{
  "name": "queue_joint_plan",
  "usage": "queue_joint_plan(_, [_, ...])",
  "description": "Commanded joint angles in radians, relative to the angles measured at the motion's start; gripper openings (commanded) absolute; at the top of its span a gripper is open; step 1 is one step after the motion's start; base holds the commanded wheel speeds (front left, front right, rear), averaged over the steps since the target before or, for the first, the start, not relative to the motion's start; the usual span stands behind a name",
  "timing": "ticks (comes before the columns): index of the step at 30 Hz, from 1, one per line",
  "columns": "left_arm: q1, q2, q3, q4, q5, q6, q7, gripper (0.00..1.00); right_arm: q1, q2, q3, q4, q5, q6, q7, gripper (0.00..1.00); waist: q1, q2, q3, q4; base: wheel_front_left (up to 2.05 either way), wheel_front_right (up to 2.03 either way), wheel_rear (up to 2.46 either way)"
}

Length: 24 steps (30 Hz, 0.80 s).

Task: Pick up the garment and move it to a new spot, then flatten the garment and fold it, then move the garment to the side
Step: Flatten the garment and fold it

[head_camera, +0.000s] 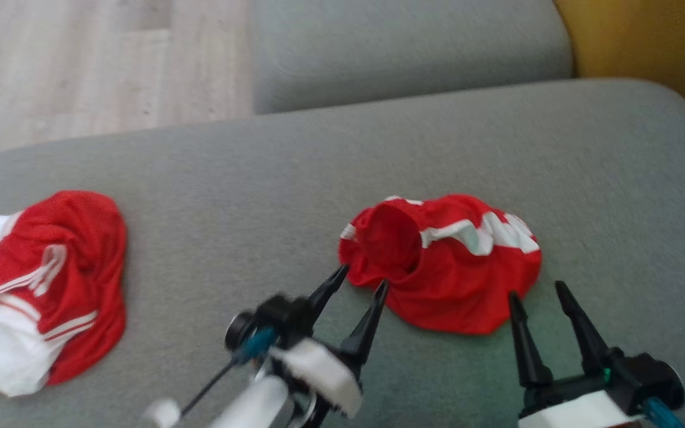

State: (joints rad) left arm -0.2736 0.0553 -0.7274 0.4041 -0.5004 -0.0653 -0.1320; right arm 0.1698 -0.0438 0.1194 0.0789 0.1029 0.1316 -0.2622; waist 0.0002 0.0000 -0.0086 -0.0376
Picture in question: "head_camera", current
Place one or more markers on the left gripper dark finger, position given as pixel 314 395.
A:
pixel 363 339
pixel 327 294

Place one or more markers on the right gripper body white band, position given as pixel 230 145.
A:
pixel 574 410

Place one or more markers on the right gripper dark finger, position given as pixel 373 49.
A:
pixel 586 339
pixel 527 356

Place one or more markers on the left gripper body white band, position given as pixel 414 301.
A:
pixel 319 371

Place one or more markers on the red shorts white stripes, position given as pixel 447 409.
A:
pixel 455 285

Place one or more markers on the red white basketball jersey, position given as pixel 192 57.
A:
pixel 69 238

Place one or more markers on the grey sofa seat cushion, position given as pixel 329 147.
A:
pixel 319 166

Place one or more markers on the grey sofa side cushion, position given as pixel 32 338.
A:
pixel 408 47

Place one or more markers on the yellow cushion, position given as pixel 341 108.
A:
pixel 646 41

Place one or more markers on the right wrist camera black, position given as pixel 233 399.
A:
pixel 651 374

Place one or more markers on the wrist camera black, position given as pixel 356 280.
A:
pixel 238 331
pixel 651 374

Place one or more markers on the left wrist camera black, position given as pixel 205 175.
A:
pixel 238 331

